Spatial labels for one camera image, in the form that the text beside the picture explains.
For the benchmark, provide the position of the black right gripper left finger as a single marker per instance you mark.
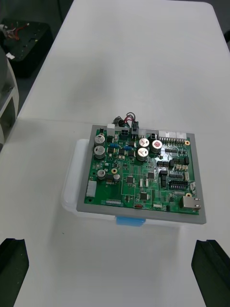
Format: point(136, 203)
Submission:
point(12, 268)

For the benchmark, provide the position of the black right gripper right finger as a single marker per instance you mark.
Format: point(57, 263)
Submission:
point(213, 273)

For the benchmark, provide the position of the pale grey rounded machine housing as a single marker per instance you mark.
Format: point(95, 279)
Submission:
point(13, 91)

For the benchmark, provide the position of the black flat base block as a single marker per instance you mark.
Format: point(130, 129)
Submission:
point(31, 60)

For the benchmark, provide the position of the green circuit board grey frame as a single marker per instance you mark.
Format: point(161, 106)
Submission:
point(143, 180)

